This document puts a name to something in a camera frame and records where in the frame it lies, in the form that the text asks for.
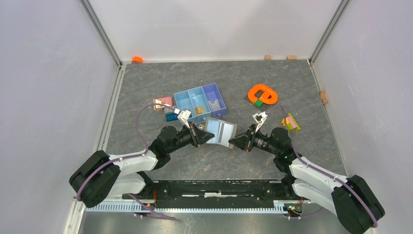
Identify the colourful building block stack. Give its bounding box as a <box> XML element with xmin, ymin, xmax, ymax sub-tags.
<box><xmin>282</xmin><ymin>113</ymin><xmax>300</xmax><ymax>132</ymax></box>

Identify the orange cap at wall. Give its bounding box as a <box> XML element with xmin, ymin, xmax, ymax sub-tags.
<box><xmin>131</xmin><ymin>56</ymin><xmax>143</xmax><ymax>64</ymax></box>

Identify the light blue middle drawer box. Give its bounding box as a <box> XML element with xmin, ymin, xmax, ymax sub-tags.
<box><xmin>188</xmin><ymin>86</ymin><xmax>211</xmax><ymax>124</ymax></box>

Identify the purple cable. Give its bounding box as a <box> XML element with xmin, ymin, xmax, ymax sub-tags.
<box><xmin>75</xmin><ymin>102</ymin><xmax>180</xmax><ymax>221</ymax></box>
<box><xmin>266</xmin><ymin>105</ymin><xmax>379</xmax><ymax>228</ymax></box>

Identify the light blue drawer box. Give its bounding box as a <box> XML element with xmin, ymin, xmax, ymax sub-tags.
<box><xmin>174</xmin><ymin>90</ymin><xmax>197</xmax><ymax>123</ymax></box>
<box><xmin>188</xmin><ymin>86</ymin><xmax>211</xmax><ymax>124</ymax></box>

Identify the blue building block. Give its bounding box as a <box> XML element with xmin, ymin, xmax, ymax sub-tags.
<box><xmin>165</xmin><ymin>113</ymin><xmax>178</xmax><ymax>122</ymax></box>

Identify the purple plastic drawer box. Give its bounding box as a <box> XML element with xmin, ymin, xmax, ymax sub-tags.
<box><xmin>202</xmin><ymin>83</ymin><xmax>227</xmax><ymax>118</ymax></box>

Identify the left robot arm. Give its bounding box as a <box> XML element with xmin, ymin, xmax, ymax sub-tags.
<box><xmin>69</xmin><ymin>123</ymin><xmax>215</xmax><ymax>208</ymax></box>

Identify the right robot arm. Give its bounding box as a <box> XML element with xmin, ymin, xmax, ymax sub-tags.
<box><xmin>229</xmin><ymin>124</ymin><xmax>385</xmax><ymax>234</ymax></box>

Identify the pink card box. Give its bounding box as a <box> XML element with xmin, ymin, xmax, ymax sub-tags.
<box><xmin>153</xmin><ymin>96</ymin><xmax>173</xmax><ymax>111</ymax></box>

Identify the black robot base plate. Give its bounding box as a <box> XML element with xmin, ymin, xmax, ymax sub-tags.
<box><xmin>134</xmin><ymin>175</ymin><xmax>307</xmax><ymax>209</ymax></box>

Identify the orange plastic ring toy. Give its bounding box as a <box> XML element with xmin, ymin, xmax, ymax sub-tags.
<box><xmin>247</xmin><ymin>84</ymin><xmax>279</xmax><ymax>105</ymax></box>

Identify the light blue left drawer box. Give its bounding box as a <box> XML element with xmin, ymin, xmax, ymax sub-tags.
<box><xmin>174</xmin><ymin>90</ymin><xmax>197</xmax><ymax>123</ymax></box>

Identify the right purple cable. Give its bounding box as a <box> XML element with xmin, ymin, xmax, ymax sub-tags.
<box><xmin>266</xmin><ymin>105</ymin><xmax>379</xmax><ymax>228</ymax></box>

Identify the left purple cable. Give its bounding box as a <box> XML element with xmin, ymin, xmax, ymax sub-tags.
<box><xmin>75</xmin><ymin>102</ymin><xmax>180</xmax><ymax>221</ymax></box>

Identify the clear plastic block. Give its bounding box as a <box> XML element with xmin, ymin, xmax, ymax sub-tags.
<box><xmin>164</xmin><ymin>106</ymin><xmax>176</xmax><ymax>114</ymax></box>

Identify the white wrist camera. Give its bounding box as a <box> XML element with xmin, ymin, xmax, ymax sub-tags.
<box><xmin>252</xmin><ymin>111</ymin><xmax>268</xmax><ymax>132</ymax></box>
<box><xmin>174</xmin><ymin>108</ymin><xmax>191</xmax><ymax>128</ymax></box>

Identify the green block on black plate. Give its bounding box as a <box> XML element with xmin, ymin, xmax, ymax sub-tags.
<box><xmin>244</xmin><ymin>97</ymin><xmax>270</xmax><ymax>112</ymax></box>

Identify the gold card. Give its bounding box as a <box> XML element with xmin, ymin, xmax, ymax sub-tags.
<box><xmin>194</xmin><ymin>106</ymin><xmax>206</xmax><ymax>116</ymax></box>

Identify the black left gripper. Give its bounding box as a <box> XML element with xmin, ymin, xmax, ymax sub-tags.
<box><xmin>167</xmin><ymin>121</ymin><xmax>214</xmax><ymax>154</ymax></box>

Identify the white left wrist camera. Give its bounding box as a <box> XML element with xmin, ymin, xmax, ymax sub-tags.
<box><xmin>174</xmin><ymin>108</ymin><xmax>191</xmax><ymax>128</ymax></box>

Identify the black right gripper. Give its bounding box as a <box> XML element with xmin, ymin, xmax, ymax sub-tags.
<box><xmin>228</xmin><ymin>124</ymin><xmax>279</xmax><ymax>156</ymax></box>

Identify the wooden arch piece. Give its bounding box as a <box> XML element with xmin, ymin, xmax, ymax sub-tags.
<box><xmin>319</xmin><ymin>90</ymin><xmax>329</xmax><ymax>105</ymax></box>

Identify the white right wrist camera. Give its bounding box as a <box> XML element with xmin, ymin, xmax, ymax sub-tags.
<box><xmin>252</xmin><ymin>111</ymin><xmax>268</xmax><ymax>132</ymax></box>

